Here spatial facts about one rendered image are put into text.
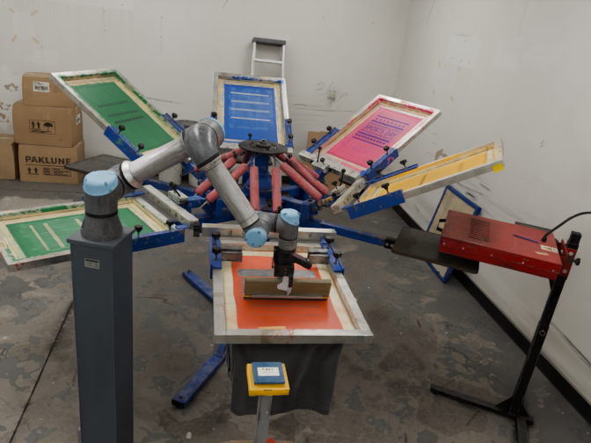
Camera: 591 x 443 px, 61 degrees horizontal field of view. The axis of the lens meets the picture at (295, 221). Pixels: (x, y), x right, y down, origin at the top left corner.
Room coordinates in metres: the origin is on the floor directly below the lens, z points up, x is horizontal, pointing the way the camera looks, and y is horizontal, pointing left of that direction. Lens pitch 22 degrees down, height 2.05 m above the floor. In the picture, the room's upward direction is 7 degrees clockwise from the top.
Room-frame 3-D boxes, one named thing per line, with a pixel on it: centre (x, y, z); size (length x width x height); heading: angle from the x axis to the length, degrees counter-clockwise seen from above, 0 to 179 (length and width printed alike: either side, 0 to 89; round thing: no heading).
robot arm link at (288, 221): (1.82, 0.03, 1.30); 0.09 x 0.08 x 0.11; 86
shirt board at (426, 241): (2.75, -0.39, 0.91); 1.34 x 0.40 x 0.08; 72
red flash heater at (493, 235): (2.51, -1.10, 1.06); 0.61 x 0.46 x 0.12; 72
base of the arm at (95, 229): (1.73, 0.73, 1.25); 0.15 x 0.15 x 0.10
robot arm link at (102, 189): (1.74, 0.73, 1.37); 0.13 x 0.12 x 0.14; 176
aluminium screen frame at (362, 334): (1.92, 0.03, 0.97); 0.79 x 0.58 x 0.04; 12
